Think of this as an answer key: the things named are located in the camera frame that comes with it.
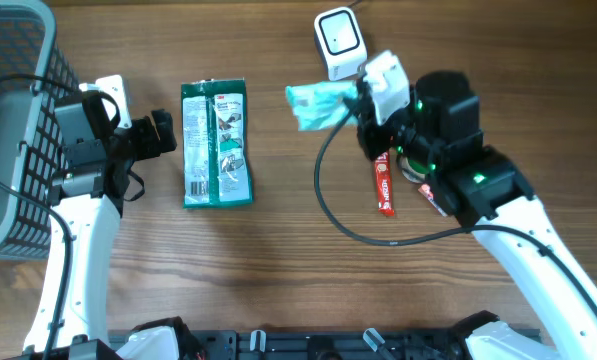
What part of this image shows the orange white tissue pack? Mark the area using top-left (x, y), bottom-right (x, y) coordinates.
top-left (418, 183), bottom-right (448, 217)

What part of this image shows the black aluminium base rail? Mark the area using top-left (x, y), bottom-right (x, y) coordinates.
top-left (192, 328), bottom-right (470, 360)

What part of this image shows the green lid stock jar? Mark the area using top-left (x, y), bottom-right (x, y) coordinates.
top-left (396, 154), bottom-right (429, 184)

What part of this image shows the mint green wipes packet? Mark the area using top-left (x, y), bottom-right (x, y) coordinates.
top-left (285, 81), bottom-right (358, 132)

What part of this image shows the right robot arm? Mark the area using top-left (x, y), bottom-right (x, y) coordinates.
top-left (354, 71), bottom-right (597, 359)

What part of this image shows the red Nescafe coffee sachet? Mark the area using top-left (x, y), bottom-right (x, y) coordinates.
top-left (373, 152), bottom-right (395, 217)

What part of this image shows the grey plastic mesh basket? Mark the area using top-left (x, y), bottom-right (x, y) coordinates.
top-left (0, 0), bottom-right (79, 260)

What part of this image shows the right camera black cable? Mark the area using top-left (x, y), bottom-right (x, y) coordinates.
top-left (313, 112), bottom-right (597, 341)

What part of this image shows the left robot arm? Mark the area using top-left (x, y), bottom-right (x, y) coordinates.
top-left (23, 90), bottom-right (177, 359)

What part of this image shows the green 3M gloves packet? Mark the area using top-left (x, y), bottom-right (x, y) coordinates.
top-left (181, 78), bottom-right (254, 209)

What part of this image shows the white barcode scanner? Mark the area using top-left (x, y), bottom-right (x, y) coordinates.
top-left (314, 7), bottom-right (368, 81)

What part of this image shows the camera black cable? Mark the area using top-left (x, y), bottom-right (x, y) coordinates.
top-left (313, 112), bottom-right (597, 341)
top-left (0, 73), bottom-right (84, 360)

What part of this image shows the left camera black cable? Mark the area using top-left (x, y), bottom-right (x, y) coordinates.
top-left (0, 73), bottom-right (84, 360)

